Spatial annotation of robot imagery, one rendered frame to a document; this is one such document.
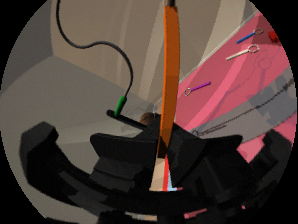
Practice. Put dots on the red rectangular block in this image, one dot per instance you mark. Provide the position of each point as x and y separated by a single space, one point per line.
274 37

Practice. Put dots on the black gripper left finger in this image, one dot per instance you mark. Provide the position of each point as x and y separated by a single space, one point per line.
141 149

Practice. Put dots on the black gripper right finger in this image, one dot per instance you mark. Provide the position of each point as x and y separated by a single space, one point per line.
186 151

